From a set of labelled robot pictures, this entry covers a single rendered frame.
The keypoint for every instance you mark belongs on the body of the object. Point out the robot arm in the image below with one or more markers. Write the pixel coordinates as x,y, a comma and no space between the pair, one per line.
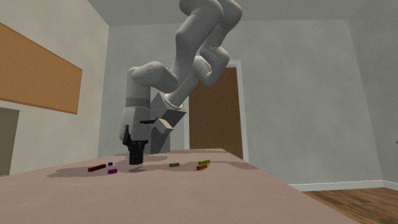
201,30

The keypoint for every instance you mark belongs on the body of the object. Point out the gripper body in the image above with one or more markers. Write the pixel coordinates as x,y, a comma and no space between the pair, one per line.
131,116

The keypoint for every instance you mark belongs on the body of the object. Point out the red rod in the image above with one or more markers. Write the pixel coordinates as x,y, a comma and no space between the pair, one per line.
91,169

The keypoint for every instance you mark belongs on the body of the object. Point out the orange rod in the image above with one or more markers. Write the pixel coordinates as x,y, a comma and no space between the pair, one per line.
203,166

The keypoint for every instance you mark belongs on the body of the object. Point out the magenta rod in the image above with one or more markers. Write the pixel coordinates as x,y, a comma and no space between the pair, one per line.
112,171

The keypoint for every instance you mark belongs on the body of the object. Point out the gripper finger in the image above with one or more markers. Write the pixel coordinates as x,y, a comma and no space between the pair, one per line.
141,148
133,147

